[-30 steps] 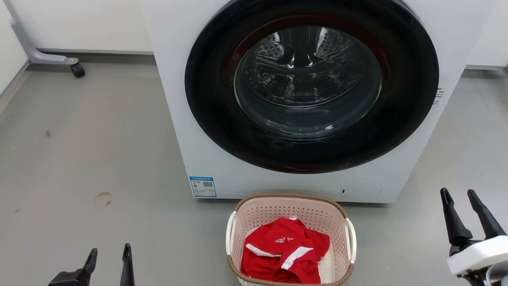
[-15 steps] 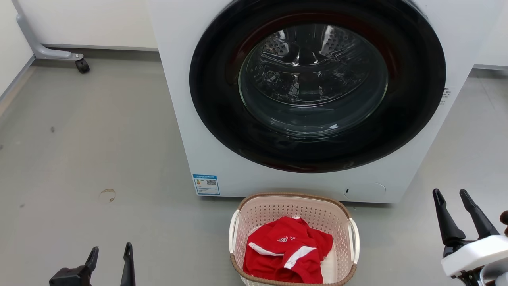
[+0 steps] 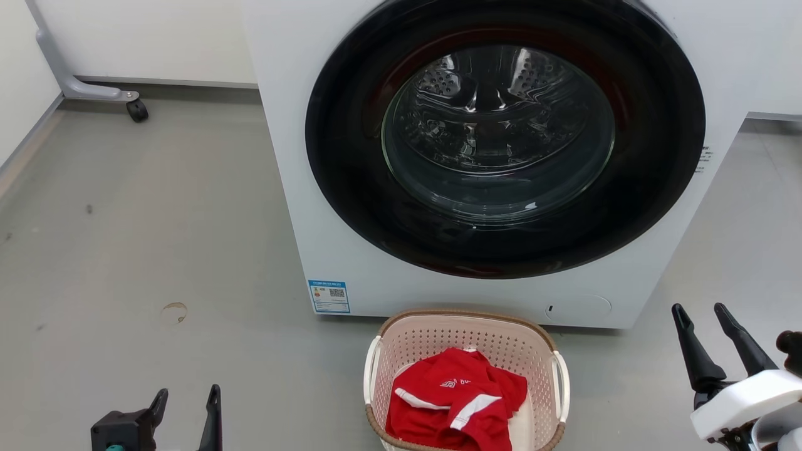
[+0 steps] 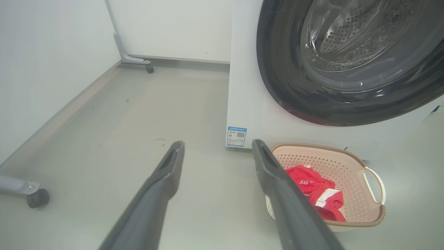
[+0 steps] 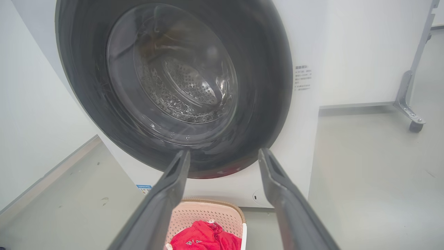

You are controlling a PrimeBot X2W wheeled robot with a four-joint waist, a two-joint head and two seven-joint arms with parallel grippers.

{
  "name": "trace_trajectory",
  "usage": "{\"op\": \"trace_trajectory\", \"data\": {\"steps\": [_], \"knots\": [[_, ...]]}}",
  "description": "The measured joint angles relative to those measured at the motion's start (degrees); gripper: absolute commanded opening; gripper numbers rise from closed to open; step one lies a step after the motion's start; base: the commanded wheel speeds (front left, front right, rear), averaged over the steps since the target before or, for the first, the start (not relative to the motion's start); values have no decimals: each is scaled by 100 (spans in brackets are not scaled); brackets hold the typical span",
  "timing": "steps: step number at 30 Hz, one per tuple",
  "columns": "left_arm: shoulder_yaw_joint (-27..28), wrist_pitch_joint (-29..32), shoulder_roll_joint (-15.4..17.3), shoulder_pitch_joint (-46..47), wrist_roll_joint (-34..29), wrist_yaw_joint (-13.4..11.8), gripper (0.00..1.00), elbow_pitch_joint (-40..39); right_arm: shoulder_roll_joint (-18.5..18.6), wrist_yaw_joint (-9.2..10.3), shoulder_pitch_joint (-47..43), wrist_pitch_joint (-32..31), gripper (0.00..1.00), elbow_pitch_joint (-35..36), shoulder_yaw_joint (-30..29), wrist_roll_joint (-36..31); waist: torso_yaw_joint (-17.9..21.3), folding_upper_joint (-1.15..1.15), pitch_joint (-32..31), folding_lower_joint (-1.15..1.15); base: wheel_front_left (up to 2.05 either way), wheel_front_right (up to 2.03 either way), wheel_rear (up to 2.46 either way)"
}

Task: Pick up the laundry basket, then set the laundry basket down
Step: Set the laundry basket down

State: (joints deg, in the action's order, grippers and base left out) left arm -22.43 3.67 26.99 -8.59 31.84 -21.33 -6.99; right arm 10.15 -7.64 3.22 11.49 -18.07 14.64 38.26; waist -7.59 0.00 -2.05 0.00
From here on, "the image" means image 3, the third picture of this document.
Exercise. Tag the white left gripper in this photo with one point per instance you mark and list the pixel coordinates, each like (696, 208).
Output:
(122, 429)

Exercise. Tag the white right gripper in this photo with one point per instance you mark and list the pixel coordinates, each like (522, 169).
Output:
(745, 401)

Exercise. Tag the beige plastic laundry basket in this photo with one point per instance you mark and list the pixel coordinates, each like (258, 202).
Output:
(413, 338)

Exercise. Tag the round filter cover panel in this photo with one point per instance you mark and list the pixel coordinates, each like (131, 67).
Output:
(579, 308)

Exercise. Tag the blue energy label sticker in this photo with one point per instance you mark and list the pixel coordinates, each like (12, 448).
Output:
(329, 297)

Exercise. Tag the small side text sticker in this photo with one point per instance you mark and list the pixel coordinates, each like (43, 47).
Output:
(704, 159)

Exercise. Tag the white garment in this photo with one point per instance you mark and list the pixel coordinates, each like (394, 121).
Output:
(521, 429)

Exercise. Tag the red sports shirt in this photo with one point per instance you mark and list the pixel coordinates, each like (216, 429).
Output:
(438, 416)

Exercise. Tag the white front-load washing machine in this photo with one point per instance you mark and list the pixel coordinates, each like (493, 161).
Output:
(282, 156)

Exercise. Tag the black round washer door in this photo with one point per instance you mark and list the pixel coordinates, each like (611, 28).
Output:
(344, 156)

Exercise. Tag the black caster wheel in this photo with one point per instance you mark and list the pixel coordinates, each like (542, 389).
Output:
(137, 111)

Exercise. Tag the steel washer drum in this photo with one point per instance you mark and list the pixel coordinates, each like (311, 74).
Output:
(501, 131)

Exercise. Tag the grey frame leg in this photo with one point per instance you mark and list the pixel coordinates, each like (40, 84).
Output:
(69, 84)

